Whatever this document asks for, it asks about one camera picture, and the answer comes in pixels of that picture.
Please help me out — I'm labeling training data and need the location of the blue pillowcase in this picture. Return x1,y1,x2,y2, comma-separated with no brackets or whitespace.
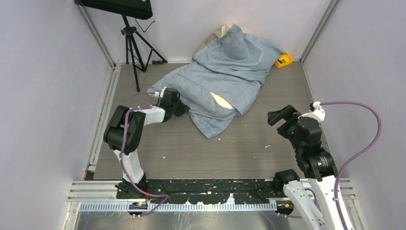
148,24,282,138

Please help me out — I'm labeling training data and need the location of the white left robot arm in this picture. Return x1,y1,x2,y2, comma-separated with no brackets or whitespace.
103,87,189,198

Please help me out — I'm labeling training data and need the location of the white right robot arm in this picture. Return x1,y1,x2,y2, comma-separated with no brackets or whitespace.
267,102,354,230

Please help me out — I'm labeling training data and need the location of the small black block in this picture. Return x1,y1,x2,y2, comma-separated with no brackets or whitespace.
151,60,165,65

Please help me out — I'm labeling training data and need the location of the black tripod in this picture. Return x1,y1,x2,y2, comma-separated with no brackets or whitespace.
121,15,168,92

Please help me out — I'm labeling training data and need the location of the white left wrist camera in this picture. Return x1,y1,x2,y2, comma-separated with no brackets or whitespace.
154,86,167,98

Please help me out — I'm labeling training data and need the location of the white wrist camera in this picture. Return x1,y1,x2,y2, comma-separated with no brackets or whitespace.
299,101,326,123
154,86,167,98

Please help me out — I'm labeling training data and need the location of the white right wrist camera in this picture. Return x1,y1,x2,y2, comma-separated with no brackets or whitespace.
299,101,326,123

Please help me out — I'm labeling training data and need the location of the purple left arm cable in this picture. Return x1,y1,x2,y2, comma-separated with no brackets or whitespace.
119,92,172,217

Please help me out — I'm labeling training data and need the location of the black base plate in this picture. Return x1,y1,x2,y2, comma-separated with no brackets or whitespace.
115,179,286,205

